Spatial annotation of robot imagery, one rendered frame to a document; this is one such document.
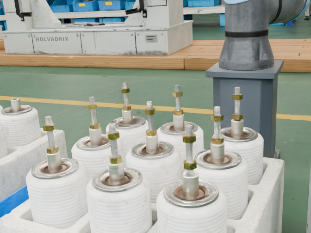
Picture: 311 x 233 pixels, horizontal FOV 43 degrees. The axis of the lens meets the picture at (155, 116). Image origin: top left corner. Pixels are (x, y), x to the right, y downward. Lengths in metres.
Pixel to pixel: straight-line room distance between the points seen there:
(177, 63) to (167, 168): 2.01
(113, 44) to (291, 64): 1.23
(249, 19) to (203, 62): 1.53
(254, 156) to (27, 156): 0.52
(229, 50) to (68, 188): 0.63
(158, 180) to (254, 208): 0.16
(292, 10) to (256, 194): 0.64
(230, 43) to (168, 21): 1.70
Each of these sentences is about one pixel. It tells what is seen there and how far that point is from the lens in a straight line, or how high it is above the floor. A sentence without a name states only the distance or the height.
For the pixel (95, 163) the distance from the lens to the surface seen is 0.72.
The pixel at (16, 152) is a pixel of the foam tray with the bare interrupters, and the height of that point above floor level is 0.18.
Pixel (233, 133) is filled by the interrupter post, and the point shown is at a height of 0.26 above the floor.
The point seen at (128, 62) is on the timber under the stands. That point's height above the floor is 0.05.
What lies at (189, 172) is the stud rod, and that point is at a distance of 0.53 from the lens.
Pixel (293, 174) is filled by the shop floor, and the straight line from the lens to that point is 1.19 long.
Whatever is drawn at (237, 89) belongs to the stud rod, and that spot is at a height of 0.34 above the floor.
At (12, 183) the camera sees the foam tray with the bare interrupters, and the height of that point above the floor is 0.12.
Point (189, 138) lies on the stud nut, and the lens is 0.51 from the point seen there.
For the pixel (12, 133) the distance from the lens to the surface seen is 1.02.
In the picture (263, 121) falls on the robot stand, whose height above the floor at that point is 0.16.
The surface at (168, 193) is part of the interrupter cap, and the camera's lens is 0.55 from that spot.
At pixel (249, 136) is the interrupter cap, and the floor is 0.25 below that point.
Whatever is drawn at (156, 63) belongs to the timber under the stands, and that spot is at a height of 0.04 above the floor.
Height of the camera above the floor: 0.52
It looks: 18 degrees down
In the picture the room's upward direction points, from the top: 4 degrees counter-clockwise
